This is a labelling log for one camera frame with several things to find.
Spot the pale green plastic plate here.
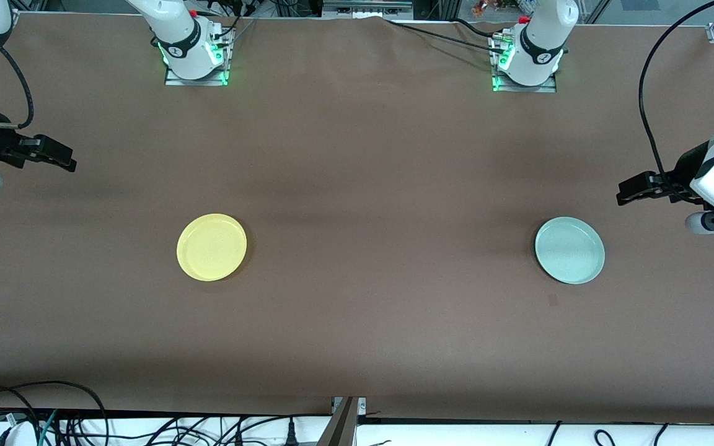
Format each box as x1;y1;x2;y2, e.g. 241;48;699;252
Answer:
534;216;606;286

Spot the yellow plastic plate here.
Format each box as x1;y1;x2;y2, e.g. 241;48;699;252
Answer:
176;213;248;282

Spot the white power adapter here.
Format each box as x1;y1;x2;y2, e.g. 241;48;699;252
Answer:
0;421;42;446

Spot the brown table cover sheet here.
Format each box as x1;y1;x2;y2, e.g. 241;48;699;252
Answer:
0;12;714;417

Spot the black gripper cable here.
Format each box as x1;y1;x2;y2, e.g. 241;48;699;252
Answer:
638;0;714;186
0;45;36;131

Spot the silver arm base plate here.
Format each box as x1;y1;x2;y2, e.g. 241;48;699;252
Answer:
164;28;232;87
490;32;558;94

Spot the black looped cable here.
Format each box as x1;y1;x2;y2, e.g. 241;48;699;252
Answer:
0;380;110;446

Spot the short black cable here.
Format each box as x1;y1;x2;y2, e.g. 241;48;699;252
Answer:
455;18;505;40

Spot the long black cable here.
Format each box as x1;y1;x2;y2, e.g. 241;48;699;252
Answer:
384;19;501;50

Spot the teal cable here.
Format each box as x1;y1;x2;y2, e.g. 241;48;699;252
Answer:
36;409;59;446

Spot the aluminium frame post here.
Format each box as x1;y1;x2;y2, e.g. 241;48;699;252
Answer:
319;396;368;446

